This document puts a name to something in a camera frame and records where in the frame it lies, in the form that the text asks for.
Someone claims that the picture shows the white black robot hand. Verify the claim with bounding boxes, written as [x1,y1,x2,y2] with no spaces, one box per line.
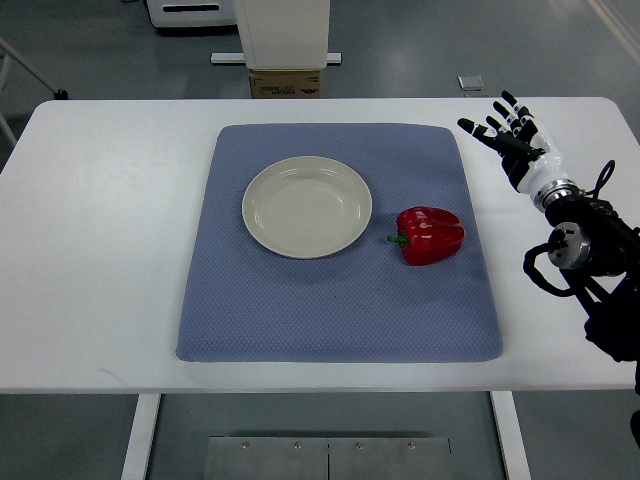
[457,91,576,211]

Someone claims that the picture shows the red bell pepper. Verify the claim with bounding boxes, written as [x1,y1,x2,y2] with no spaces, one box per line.
[387,206,465,266]

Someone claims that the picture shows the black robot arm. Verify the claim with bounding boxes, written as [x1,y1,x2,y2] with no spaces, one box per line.
[523,160,639,363]

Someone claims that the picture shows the small grey floor plate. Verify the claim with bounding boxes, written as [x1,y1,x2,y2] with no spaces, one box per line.
[457,75,485,92]

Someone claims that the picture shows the cream round plate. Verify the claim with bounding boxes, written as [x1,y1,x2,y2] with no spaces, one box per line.
[241,156,373,259]

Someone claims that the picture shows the metal floor plate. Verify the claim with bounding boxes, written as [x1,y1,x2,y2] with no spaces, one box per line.
[204,437,456,479]

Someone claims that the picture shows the white table right leg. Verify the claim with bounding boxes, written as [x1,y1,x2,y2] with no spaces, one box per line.
[490,391,532,480]

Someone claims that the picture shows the white table leg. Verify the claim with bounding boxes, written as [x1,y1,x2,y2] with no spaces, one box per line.
[121,393,161,480]
[490,391,532,480]

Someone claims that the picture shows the cardboard box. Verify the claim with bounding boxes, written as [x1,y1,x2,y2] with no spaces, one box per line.
[249,70,321,99]

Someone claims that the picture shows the white pillar stand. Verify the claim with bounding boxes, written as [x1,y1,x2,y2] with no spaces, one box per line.
[210,0,342,71]

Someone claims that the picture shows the blue textured mat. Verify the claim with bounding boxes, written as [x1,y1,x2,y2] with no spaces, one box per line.
[176,123,503,363]

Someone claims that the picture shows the white cabinet with slot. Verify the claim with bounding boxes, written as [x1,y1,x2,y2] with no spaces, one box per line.
[145,0,236,28]

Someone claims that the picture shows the white table left leg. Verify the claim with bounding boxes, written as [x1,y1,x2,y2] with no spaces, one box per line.
[121,393,161,480]

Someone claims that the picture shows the white wheeled frame left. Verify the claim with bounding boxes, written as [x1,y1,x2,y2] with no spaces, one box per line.
[1,38,70,149]

